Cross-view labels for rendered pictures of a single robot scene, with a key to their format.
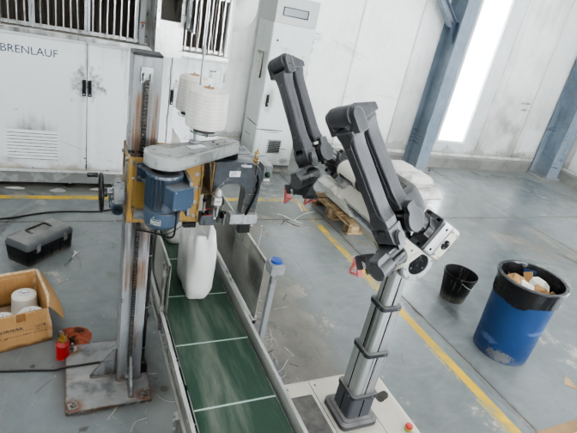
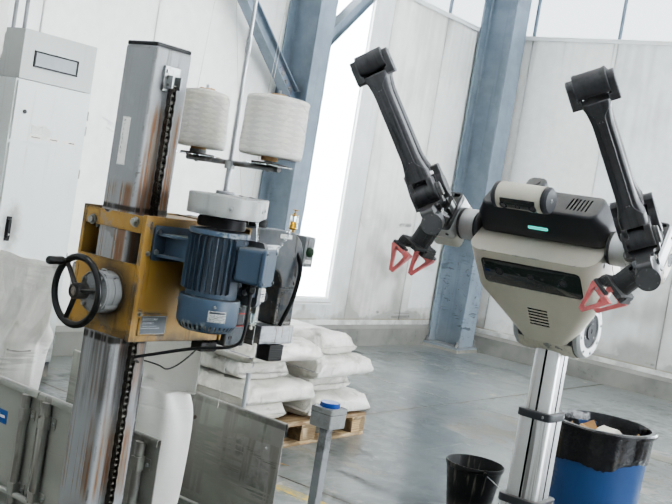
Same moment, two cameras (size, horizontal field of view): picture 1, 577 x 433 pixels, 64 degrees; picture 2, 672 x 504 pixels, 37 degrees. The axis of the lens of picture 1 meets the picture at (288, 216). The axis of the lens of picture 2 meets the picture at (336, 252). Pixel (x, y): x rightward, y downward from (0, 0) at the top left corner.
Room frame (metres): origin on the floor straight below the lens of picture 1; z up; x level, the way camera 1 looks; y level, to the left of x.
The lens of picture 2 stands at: (-0.57, 1.31, 1.45)
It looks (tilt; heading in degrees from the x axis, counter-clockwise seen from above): 3 degrees down; 335
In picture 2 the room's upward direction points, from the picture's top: 9 degrees clockwise
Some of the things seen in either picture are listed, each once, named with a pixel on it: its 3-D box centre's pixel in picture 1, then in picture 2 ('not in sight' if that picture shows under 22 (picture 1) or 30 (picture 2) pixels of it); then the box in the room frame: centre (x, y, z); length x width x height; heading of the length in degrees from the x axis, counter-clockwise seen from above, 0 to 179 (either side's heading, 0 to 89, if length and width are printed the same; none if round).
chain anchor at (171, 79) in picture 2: (147, 76); (173, 80); (1.88, 0.68, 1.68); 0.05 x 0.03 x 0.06; 118
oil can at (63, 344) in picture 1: (62, 342); not in sight; (1.96, 1.09, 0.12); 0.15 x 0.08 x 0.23; 28
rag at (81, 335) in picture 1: (75, 336); not in sight; (2.13, 1.11, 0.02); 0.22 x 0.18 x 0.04; 28
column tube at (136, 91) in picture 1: (136, 237); (107, 386); (1.95, 0.71, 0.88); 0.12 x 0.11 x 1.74; 118
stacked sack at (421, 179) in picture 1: (405, 173); (299, 334); (5.23, -1.24, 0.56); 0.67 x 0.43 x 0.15; 28
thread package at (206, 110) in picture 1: (207, 108); (274, 127); (1.84, 0.41, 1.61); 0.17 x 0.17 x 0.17
